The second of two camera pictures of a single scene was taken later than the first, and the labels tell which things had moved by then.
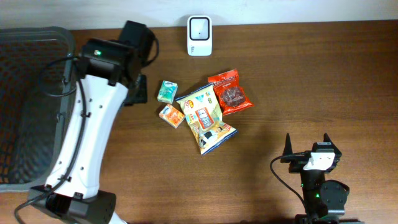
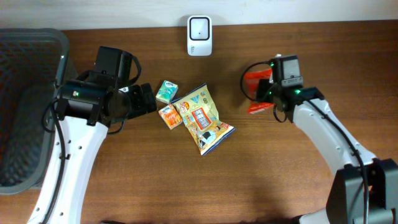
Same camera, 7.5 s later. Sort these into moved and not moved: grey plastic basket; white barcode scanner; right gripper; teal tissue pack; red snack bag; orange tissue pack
Moved: right gripper; red snack bag
Not moved: orange tissue pack; grey plastic basket; teal tissue pack; white barcode scanner
